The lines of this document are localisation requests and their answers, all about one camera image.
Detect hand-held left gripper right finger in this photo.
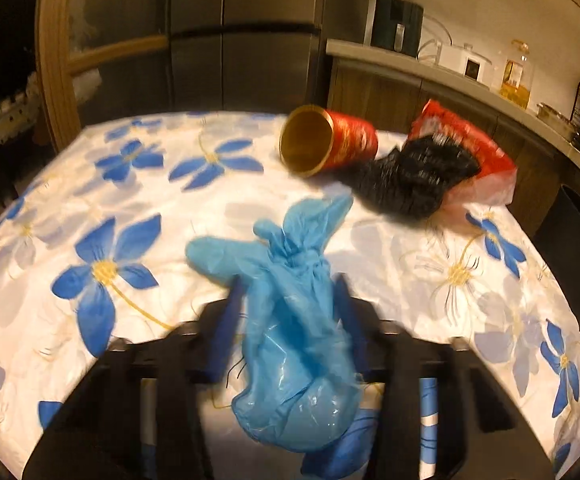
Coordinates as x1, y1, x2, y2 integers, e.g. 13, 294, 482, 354
337, 275, 555, 480

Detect red plastic bag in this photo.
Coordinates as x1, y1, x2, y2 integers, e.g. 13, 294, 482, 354
407, 99, 518, 208

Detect wooden glass door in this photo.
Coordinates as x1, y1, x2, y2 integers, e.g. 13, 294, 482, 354
35, 0, 171, 153

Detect power cable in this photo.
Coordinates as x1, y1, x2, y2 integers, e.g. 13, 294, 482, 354
417, 15, 453, 63

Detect blue plastic bag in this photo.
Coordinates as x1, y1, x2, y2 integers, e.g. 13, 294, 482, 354
185, 192, 373, 456

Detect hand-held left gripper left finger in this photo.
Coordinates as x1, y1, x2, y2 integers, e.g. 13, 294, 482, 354
22, 277, 251, 480

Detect cooking oil bottle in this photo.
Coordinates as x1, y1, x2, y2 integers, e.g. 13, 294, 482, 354
498, 39, 534, 110

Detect black air fryer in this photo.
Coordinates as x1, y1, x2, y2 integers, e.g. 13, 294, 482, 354
371, 0, 425, 56

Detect floral tablecloth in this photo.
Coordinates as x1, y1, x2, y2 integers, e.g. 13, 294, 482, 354
0, 110, 580, 480

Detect grey kitchen countertop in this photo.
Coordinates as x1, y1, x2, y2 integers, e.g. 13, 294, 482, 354
326, 37, 580, 211

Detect dark steel refrigerator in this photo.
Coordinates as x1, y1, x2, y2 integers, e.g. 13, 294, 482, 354
162, 0, 373, 113

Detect red paper cup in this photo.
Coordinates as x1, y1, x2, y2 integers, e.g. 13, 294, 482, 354
278, 104, 379, 178

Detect wooden base cabinets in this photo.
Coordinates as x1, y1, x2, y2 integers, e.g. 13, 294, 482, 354
327, 57, 580, 241

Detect black plastic bag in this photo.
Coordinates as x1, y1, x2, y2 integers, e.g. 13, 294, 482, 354
352, 132, 480, 221

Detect white electric cooker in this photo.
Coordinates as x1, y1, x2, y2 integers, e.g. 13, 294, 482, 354
437, 42, 495, 83

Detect polka dot cloth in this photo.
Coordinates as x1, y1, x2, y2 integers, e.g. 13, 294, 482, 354
0, 72, 41, 171

